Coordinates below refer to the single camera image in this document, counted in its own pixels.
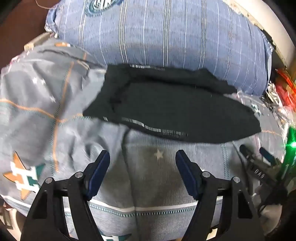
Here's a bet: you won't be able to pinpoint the clear plastic wrapping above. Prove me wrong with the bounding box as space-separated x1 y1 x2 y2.
261 82 290 122

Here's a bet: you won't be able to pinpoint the brown wooden headboard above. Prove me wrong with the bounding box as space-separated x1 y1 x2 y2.
0 5 58 70

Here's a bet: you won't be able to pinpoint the black pants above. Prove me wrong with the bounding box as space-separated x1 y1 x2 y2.
83 64 262 144

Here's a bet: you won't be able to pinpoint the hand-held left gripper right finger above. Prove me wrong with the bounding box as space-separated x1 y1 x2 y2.
175 150 265 241

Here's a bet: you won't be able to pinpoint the red plastic bag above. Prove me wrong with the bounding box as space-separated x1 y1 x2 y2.
275 68 296 106

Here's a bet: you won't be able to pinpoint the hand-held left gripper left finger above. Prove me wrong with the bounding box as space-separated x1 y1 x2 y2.
20 150 110 241

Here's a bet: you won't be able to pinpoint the blue checked pillow with emblem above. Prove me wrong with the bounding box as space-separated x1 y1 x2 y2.
45 0 272 96

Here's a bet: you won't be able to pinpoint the grey printed quilt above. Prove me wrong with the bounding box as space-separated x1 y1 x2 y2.
0 38 289 241

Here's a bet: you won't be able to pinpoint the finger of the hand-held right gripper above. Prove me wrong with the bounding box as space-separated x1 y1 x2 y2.
259 147 281 166
240 145 258 168

